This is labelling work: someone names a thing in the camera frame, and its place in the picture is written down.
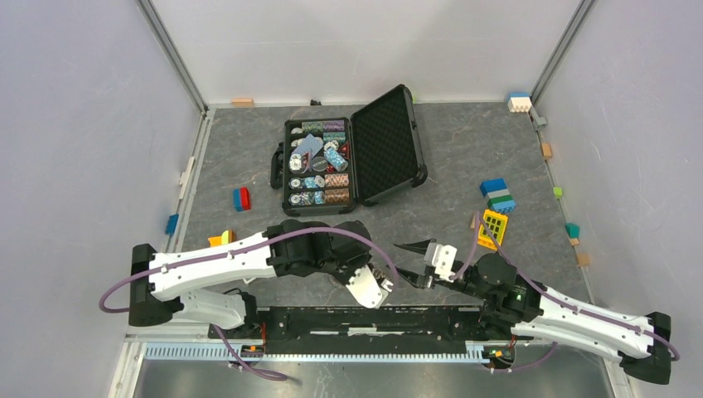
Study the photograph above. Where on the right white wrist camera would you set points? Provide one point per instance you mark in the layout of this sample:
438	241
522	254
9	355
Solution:
442	259

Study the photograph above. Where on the white blue corner brick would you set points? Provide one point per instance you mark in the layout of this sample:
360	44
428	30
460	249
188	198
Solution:
519	102

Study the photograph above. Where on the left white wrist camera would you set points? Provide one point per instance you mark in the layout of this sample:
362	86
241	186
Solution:
369	287

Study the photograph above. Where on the teal brick right edge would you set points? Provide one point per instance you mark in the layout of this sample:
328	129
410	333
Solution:
572	230

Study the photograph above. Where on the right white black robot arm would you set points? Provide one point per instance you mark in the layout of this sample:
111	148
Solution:
515	305

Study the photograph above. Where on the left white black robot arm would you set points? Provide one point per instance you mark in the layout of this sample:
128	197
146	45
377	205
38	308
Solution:
165	286

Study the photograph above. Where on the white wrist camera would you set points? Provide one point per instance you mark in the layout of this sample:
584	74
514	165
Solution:
442	259
369	287

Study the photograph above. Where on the black dealer button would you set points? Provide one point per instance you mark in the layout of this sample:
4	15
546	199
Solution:
319	164

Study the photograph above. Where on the tan wooden block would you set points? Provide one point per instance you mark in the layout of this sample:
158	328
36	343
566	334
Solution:
242	102

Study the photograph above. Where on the yellow window brick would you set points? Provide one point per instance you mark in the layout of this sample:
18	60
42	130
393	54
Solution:
496	225

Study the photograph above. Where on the red blue brick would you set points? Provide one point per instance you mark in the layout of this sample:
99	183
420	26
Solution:
241	199

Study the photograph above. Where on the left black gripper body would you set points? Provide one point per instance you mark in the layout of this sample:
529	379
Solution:
346	271

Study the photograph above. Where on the yellow orange brick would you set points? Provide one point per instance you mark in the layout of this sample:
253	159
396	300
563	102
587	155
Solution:
225	238

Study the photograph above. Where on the blue brick on left rail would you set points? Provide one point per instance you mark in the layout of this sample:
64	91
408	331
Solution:
171	225

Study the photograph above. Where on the orange block right edge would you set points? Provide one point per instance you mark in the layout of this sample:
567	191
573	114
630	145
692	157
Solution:
546	151

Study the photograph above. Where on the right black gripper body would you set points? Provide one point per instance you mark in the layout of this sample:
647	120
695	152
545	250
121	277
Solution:
460	284

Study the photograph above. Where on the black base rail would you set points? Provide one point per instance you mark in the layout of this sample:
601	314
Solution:
358	330

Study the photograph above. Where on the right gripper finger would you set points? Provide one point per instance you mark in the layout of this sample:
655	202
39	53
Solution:
416	280
422	247

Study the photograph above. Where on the blue green brick stack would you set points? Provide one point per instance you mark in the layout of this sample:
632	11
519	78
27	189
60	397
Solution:
497	196

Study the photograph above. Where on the tan block right edge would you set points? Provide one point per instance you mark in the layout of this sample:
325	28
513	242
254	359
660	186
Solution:
583	260

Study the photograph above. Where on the black poker chip case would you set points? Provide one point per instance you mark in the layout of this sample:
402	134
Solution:
373	154

